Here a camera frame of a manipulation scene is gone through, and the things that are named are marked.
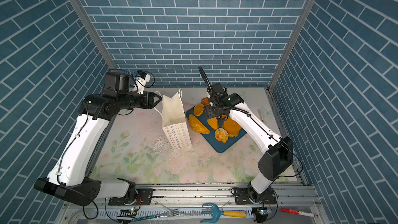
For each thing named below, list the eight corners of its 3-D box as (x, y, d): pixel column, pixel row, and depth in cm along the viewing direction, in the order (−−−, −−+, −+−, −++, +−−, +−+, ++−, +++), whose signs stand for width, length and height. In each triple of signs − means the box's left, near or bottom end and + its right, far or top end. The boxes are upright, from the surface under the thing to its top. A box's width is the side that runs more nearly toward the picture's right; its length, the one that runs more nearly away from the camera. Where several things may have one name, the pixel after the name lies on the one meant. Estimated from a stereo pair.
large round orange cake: (230, 141, 93) (231, 135, 88) (219, 128, 99) (220, 123, 93) (240, 134, 96) (242, 128, 91) (229, 122, 102) (230, 116, 96)
